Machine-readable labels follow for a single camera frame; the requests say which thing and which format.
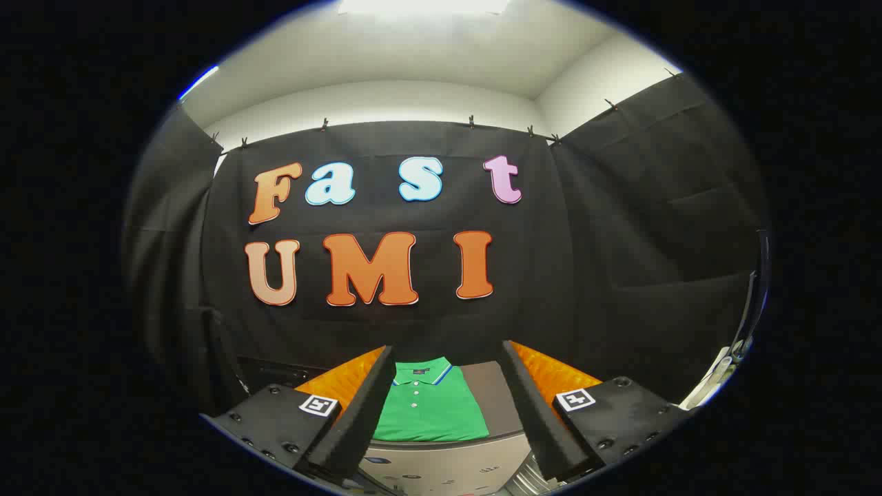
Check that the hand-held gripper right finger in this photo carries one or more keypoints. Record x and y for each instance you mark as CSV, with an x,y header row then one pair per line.
x,y
534,420

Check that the white plastic object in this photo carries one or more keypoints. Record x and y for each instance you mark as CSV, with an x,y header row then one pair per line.
x,y
713,379

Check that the green polo shirt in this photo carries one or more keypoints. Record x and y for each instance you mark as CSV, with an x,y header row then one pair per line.
x,y
431,413

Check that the grey cabinet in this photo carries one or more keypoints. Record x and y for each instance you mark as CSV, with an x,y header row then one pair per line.
x,y
500,394

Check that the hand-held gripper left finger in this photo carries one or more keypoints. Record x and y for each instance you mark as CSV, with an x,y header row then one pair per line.
x,y
358,420

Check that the black backdrop cloth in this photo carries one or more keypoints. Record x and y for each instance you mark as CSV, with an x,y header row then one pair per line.
x,y
620,262

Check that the ceiling light panel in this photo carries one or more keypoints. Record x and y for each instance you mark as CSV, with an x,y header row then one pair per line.
x,y
200,81

